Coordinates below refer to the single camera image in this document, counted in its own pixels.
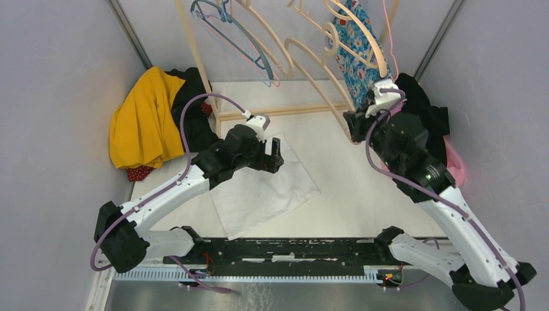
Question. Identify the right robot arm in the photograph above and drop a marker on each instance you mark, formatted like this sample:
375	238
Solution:
482	276

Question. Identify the red dotted garment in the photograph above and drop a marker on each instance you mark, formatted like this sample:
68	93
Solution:
138	173

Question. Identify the pink garment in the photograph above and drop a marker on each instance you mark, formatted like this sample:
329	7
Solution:
454	162

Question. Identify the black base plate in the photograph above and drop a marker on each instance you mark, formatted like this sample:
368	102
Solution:
286	257

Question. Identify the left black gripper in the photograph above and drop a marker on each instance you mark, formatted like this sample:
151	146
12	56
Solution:
269	162

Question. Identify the white garment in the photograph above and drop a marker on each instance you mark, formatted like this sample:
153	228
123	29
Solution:
251	198

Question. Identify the blue floral skirt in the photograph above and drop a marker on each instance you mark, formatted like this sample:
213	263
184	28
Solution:
357	76

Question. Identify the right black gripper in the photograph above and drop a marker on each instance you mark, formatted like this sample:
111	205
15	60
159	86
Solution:
360	122

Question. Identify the wooden hanger front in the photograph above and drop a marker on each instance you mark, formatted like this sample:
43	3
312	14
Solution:
340	11

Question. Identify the light blue plastic hanger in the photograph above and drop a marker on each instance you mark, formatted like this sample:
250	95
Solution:
231	47

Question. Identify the white slotted cable duct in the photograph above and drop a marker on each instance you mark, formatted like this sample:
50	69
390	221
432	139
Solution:
177	274

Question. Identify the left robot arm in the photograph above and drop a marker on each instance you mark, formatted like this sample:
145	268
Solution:
124	233

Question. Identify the pink plastic hanger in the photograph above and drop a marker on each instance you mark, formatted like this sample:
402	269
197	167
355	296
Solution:
390	15
250	54

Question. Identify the yellow garment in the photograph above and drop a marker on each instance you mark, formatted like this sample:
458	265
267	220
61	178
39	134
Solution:
142	131

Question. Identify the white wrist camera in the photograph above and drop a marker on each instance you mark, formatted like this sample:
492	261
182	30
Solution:
258	122
383	95

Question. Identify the wooden hanger back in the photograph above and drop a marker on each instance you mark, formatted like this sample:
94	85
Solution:
269	41

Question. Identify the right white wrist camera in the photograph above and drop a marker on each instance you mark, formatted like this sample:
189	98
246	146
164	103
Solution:
383	95

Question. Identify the wooden clothes rack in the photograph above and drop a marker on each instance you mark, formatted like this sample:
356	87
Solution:
312	41

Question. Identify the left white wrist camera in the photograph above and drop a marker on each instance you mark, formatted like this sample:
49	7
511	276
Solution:
258	122

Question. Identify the black garment right pile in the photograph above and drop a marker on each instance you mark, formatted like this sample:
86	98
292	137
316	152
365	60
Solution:
434	119

